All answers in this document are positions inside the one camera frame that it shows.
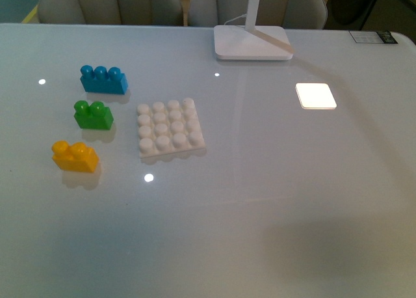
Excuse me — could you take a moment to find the white studded base plate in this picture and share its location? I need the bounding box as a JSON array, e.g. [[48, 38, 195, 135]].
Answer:
[[136, 98, 205, 159]]

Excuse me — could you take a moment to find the yellow two-stud block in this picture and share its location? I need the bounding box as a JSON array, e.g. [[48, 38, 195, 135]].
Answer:
[[51, 141, 99, 173]]

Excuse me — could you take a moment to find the green two-stud block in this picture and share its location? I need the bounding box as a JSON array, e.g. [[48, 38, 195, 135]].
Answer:
[[73, 100, 114, 130]]

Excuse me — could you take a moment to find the blue three-stud block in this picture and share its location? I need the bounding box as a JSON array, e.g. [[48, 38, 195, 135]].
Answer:
[[80, 65, 128, 95]]

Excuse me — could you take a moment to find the white desk lamp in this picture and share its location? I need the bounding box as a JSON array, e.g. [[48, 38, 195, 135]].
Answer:
[[214, 0, 294, 61]]

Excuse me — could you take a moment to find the beige chair left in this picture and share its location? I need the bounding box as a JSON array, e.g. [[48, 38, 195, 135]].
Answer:
[[38, 0, 184, 26]]

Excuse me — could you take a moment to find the beige chair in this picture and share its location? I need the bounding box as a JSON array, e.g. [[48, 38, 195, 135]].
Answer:
[[38, 0, 184, 26], [188, 0, 328, 29]]

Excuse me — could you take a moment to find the beige chair right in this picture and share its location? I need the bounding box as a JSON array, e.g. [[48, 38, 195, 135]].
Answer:
[[188, 0, 328, 29]]

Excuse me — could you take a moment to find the black white table label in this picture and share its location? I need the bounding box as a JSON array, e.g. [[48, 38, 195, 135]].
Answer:
[[349, 31, 398, 44]]

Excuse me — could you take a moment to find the white lamp cable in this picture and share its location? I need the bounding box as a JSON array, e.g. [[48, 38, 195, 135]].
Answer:
[[222, 14, 247, 27]]

